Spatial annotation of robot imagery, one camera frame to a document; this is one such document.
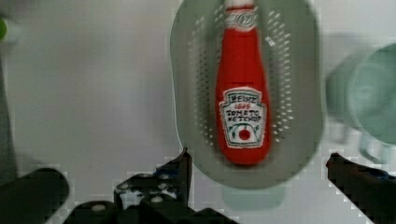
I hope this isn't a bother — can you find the red ketchup bottle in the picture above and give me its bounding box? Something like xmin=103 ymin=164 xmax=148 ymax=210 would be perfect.
xmin=215 ymin=0 xmax=271 ymax=165

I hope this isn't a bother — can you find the green mug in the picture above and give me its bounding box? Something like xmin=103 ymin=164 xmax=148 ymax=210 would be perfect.
xmin=325 ymin=44 xmax=395 ymax=164

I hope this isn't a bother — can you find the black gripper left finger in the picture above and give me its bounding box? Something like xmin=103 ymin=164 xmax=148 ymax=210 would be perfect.
xmin=114 ymin=147 xmax=192 ymax=224

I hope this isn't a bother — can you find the green lime toy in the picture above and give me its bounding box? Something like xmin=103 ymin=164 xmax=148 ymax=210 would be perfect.
xmin=0 ymin=18 xmax=7 ymax=41

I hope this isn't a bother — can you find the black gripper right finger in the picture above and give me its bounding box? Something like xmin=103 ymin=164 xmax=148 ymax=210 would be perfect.
xmin=325 ymin=153 xmax=396 ymax=224

